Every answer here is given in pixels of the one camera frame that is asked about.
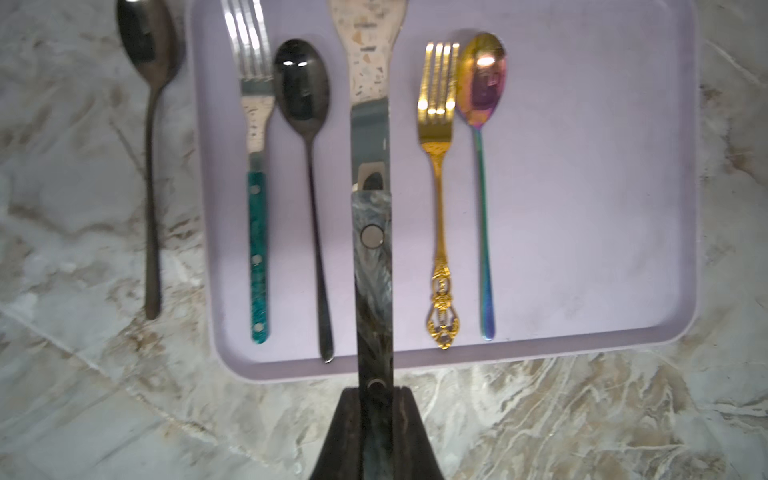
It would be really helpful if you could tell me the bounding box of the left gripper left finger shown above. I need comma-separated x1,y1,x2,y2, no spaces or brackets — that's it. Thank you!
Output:
310,388,362,480

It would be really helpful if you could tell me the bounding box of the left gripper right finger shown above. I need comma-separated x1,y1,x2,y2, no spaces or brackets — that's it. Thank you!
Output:
393,387,444,480

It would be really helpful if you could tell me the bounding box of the lavender plastic tray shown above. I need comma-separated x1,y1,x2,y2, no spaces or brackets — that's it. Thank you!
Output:
187,1,698,383

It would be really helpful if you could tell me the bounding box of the gold ornate fork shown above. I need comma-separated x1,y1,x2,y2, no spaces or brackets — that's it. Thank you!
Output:
417,42,460,350

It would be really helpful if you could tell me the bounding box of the black spoon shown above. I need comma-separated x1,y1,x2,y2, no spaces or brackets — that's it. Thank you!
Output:
274,39,334,363

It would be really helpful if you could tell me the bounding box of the iridescent rainbow spoon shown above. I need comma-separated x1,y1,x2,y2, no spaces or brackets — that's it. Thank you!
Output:
456,32,507,341

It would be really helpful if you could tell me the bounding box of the grey marbled handle fork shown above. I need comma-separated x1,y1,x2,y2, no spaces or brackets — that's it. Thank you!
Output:
329,1,407,479

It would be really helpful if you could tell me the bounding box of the green handle fork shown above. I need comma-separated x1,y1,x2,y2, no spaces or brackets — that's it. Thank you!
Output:
222,1,275,344

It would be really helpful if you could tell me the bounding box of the dark grey spoon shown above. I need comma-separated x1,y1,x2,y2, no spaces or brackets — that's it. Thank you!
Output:
116,0,179,320

